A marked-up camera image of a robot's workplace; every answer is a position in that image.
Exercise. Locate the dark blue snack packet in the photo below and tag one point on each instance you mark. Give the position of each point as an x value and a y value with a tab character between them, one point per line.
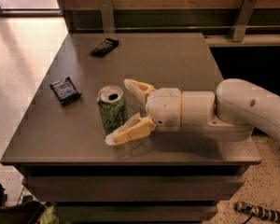
65	90

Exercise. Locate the striped black white tool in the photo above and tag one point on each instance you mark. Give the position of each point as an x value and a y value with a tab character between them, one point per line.
257	211

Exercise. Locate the dark chair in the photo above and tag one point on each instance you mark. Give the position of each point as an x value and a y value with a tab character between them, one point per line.
24	213

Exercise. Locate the green soda can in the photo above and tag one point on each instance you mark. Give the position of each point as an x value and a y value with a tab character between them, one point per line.
112	107

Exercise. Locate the green crumpled bag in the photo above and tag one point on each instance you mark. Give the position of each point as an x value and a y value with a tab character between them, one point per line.
48	216

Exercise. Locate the black rxbar chocolate bar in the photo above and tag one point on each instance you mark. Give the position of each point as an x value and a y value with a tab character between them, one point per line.
104	48

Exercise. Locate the left metal bracket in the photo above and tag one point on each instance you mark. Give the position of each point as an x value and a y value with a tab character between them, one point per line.
107	15

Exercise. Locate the right metal bracket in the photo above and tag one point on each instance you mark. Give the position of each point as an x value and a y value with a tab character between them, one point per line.
237	33

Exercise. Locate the metal bracket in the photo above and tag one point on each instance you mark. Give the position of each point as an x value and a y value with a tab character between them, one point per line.
237	33
107	15

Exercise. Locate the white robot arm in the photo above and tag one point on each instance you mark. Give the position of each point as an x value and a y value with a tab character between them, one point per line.
231	112

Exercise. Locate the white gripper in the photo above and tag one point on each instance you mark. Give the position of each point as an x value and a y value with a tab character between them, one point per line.
163	108

